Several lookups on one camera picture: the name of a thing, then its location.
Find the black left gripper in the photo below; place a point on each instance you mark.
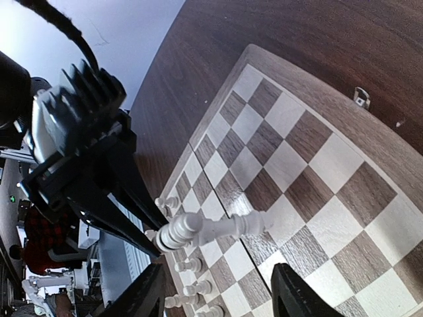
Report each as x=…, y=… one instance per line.
x=84, y=182

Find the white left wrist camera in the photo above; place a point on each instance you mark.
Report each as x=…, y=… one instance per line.
x=70, y=116

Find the white pawn cluster piece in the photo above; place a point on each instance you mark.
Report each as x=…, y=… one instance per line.
x=202, y=287

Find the small white pawn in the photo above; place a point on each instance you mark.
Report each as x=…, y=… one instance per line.
x=214, y=311

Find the white rook corner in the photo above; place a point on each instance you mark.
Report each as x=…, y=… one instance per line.
x=177, y=301

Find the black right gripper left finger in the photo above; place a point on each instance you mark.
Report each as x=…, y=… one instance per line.
x=145, y=297

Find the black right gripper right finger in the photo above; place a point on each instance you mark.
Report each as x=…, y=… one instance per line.
x=292, y=297

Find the white king piece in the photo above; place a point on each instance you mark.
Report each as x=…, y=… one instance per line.
x=191, y=229

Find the wooden chess board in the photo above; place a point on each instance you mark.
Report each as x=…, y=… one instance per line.
x=343, y=191

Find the person in red shirt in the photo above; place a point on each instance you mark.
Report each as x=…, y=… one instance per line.
x=42, y=236

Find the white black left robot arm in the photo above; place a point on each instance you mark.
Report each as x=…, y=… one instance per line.
x=18, y=90

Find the edge white pawn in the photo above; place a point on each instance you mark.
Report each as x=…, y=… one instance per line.
x=170, y=202

